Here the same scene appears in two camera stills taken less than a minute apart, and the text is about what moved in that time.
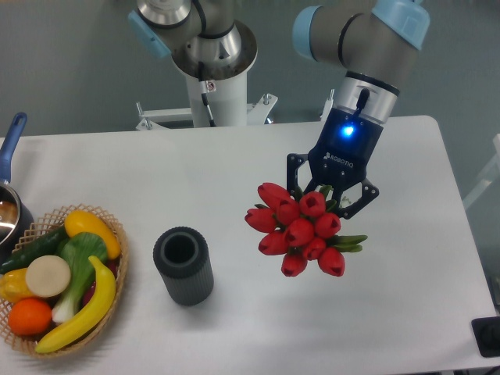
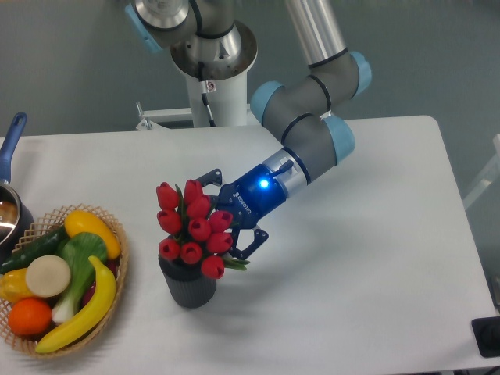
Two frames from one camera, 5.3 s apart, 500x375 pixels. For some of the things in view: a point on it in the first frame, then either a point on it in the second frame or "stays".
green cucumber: [47, 245] stays
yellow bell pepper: [13, 286] stays
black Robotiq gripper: [341, 156] → [249, 200]
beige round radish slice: [48, 276] stays
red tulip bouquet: [301, 230] → [194, 230]
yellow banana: [98, 310] stays
